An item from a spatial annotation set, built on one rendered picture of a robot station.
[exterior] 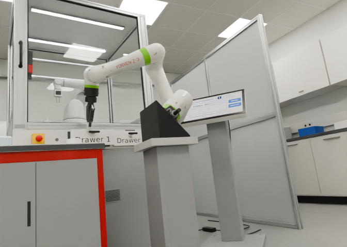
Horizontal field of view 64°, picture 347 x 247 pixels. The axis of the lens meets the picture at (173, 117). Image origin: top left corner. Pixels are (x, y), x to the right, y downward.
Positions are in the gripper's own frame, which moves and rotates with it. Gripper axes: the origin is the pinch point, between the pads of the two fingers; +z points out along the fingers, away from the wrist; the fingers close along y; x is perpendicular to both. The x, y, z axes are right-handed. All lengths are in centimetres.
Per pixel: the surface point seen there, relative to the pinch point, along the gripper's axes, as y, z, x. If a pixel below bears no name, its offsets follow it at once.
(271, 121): 14, -8, 170
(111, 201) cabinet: 7, 51, 16
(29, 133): -10.2, 6.3, -34.6
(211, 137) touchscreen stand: 17, 6, 94
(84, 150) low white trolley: 52, 4, -17
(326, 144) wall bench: 0, 21, 300
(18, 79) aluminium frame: -23, -28, -41
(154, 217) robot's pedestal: 62, 39, 20
